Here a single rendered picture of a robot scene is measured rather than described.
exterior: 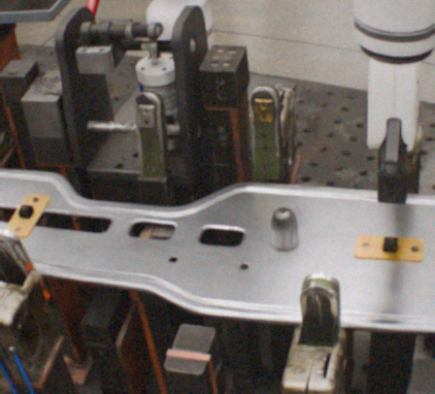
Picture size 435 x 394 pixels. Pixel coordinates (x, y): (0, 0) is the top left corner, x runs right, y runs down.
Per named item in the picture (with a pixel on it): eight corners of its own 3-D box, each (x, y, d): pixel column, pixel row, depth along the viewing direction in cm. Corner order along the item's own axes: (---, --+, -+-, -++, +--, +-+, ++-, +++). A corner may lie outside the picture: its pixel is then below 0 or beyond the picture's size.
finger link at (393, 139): (390, 88, 78) (390, 133, 81) (385, 137, 72) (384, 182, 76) (402, 89, 77) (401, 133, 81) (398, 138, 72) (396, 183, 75)
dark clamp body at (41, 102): (58, 296, 134) (0, 108, 111) (84, 245, 144) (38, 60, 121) (116, 305, 131) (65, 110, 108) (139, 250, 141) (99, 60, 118)
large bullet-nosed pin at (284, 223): (270, 259, 95) (266, 216, 91) (275, 241, 97) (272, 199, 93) (296, 261, 94) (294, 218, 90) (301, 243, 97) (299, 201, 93)
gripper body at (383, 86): (362, 8, 79) (365, 99, 86) (353, 55, 72) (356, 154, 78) (433, 13, 77) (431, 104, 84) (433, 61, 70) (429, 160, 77)
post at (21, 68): (52, 269, 139) (-4, 74, 115) (62, 249, 143) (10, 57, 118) (78, 273, 138) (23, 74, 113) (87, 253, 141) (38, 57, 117)
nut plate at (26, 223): (27, 238, 100) (24, 231, 99) (3, 235, 101) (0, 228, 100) (51, 197, 106) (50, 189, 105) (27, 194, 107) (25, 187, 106)
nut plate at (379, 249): (352, 257, 91) (352, 250, 91) (356, 236, 94) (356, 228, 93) (422, 262, 89) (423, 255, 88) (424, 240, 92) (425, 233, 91)
